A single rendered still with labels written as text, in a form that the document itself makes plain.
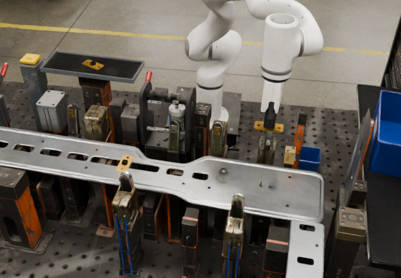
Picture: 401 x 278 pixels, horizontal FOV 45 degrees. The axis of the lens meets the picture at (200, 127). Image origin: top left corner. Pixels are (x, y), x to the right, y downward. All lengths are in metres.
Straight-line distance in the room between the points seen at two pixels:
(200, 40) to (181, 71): 2.15
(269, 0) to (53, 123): 0.92
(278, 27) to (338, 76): 2.94
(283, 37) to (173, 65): 2.92
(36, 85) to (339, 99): 2.48
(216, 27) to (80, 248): 0.94
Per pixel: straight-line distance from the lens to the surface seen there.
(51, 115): 1.82
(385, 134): 1.85
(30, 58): 2.00
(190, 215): 1.50
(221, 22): 1.76
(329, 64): 4.28
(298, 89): 3.88
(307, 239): 1.46
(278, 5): 1.34
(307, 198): 1.57
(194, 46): 1.90
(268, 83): 1.29
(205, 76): 2.01
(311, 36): 1.27
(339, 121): 2.42
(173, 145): 1.70
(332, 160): 2.19
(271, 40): 1.23
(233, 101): 2.29
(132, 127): 1.76
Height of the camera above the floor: 2.12
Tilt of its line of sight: 39 degrees down
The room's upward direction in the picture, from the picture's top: 1 degrees clockwise
